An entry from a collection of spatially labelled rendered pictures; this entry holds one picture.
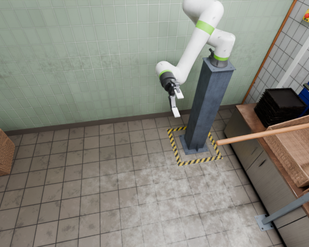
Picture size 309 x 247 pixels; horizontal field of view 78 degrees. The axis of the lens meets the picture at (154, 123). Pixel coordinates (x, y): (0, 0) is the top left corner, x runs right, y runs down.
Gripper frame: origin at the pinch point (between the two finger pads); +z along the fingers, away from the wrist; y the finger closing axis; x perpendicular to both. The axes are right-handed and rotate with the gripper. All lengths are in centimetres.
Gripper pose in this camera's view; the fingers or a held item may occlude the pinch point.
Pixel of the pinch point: (178, 106)
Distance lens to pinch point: 103.2
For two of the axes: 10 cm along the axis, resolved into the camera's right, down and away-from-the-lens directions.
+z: 2.0, 7.4, -6.4
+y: -0.3, 6.5, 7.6
